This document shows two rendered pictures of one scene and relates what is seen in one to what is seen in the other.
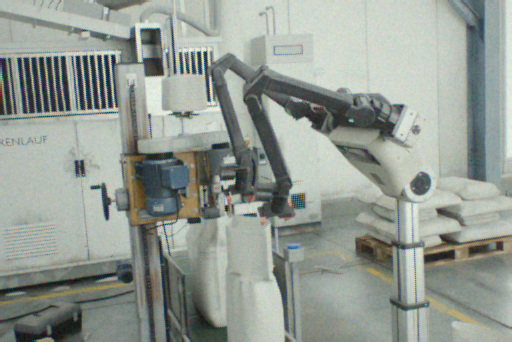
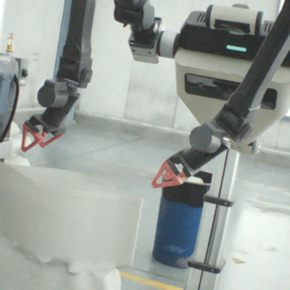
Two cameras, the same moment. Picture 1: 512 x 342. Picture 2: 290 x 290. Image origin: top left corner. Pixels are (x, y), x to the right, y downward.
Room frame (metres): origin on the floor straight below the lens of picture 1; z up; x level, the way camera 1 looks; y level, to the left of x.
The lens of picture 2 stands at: (1.75, 0.99, 1.36)
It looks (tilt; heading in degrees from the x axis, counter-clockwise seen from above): 9 degrees down; 306
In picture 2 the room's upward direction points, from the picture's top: 9 degrees clockwise
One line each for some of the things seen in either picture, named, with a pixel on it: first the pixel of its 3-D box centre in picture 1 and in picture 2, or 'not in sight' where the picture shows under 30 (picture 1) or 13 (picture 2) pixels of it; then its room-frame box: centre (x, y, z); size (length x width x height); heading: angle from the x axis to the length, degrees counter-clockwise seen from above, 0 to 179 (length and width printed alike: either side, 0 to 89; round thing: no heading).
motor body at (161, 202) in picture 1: (162, 186); not in sight; (2.72, 0.44, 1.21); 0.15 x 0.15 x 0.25
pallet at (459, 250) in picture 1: (433, 243); not in sight; (5.72, -1.58, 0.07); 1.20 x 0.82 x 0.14; 111
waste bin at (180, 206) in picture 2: not in sight; (186, 217); (3.51, -2.06, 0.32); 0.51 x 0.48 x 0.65; 109
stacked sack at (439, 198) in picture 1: (418, 199); not in sight; (5.42, -1.38, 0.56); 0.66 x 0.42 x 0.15; 109
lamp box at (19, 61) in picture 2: (259, 155); (14, 71); (3.03, 0.00, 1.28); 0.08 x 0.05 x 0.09; 19
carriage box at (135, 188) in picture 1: (159, 184); not in sight; (2.95, 0.49, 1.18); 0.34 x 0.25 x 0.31; 109
